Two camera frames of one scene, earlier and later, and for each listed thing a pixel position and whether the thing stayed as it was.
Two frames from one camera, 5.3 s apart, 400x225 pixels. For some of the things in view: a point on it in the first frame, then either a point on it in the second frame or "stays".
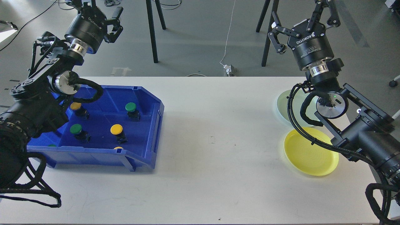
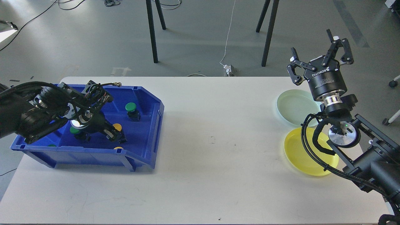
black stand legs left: x=149 y=10 stays
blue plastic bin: x=125 y=124 stays
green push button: x=134 y=115 stays
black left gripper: x=88 y=29 -> x=97 y=123
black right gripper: x=312 y=46 -> x=325 y=80
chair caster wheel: x=393 y=83 stays
